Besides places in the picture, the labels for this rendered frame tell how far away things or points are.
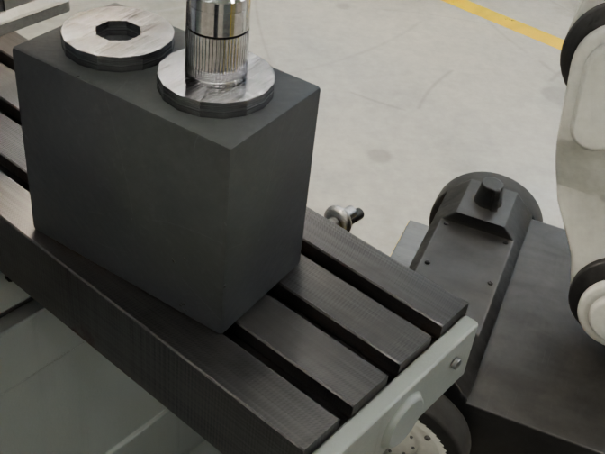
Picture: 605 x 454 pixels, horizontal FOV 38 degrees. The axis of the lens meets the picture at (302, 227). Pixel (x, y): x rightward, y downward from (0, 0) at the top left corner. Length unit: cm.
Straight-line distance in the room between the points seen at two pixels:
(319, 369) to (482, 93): 244
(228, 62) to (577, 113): 53
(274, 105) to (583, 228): 64
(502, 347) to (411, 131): 158
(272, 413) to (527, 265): 83
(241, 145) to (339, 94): 233
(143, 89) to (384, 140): 209
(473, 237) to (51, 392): 69
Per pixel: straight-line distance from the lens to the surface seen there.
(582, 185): 118
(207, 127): 64
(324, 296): 79
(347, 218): 154
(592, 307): 123
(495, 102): 307
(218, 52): 65
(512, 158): 279
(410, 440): 124
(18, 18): 119
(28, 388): 118
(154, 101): 67
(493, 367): 127
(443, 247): 141
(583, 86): 106
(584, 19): 107
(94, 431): 134
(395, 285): 81
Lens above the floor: 146
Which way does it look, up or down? 38 degrees down
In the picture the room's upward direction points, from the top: 7 degrees clockwise
